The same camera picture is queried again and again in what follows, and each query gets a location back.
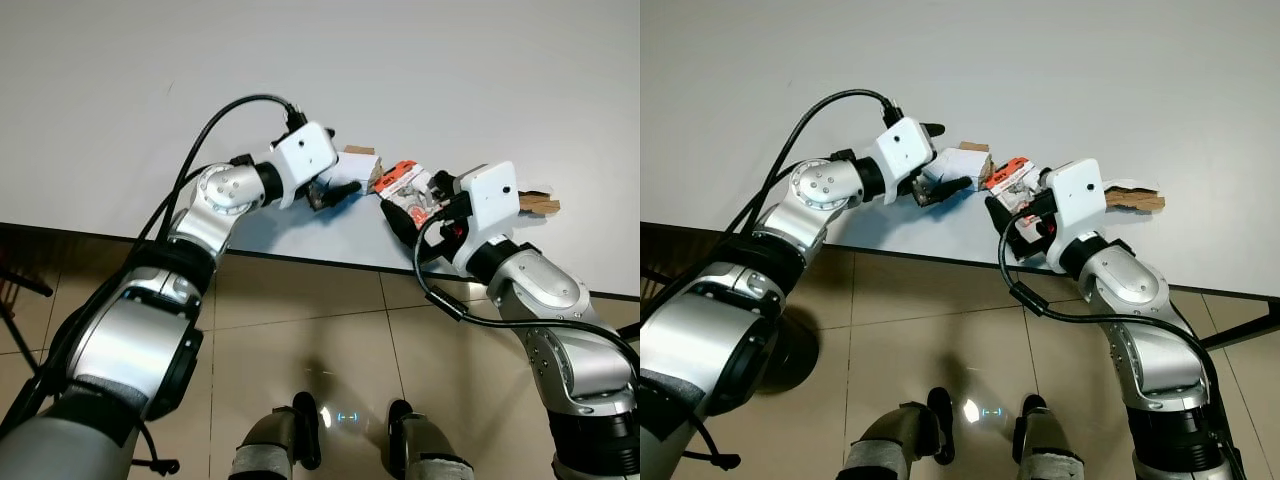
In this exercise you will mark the red printed package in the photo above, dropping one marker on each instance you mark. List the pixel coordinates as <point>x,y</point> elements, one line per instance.
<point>405,185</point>
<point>1012,178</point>

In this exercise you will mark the robot leg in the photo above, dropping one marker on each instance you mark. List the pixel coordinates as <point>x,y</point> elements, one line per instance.
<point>1045,450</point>
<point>425,455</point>
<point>885,440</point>
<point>262,445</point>

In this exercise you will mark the robot left leg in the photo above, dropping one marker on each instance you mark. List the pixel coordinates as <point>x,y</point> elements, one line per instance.
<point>262,445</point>
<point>885,440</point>

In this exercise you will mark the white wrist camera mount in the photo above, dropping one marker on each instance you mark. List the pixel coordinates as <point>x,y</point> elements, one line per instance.
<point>490,200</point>
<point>1075,195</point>
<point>303,160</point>
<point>905,150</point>

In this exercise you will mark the black table leg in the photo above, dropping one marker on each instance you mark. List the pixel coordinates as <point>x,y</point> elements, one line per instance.
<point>30,284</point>
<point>1240,325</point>

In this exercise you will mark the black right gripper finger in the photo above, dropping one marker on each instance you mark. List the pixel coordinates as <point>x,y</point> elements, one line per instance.
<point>1003,222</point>
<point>1046,180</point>
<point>405,226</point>
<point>445,184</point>

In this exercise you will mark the small white cardboard box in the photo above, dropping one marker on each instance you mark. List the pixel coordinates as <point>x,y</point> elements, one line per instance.
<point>955,162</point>
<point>358,167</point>

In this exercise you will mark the torn brown cardboard piece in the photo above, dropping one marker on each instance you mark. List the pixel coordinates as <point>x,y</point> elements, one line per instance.
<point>540,203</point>
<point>1135,198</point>

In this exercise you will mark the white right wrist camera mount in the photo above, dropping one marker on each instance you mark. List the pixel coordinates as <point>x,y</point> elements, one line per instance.
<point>1075,195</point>
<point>490,200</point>

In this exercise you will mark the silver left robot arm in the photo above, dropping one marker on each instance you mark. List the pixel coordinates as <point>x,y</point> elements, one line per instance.
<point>720,330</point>
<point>130,340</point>

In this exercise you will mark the black round rubbish bin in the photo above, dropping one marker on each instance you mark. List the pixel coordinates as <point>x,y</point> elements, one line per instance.
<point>795,350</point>

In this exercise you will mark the robot right leg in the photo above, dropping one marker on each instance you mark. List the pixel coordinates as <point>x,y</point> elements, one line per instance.
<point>425,455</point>
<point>1045,450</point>

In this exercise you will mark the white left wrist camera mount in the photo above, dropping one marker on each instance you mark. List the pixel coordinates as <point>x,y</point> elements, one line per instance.
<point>905,150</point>
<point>303,160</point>

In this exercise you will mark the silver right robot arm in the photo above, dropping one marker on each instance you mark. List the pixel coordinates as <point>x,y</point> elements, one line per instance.
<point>560,300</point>
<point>1130,285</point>

